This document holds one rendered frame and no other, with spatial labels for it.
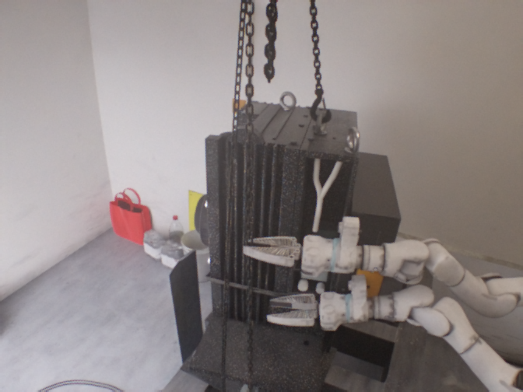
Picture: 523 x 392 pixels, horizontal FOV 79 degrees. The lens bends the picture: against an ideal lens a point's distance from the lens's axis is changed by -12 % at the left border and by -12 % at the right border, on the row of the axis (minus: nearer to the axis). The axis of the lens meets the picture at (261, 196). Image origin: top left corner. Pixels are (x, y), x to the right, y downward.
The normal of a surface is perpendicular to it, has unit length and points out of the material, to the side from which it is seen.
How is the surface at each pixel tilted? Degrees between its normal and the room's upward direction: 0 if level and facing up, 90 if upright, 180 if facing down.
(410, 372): 0
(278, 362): 0
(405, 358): 0
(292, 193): 90
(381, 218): 90
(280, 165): 90
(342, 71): 90
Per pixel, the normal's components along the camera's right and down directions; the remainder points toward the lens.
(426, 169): -0.44, 0.41
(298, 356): 0.04, -0.88
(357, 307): -0.21, -0.11
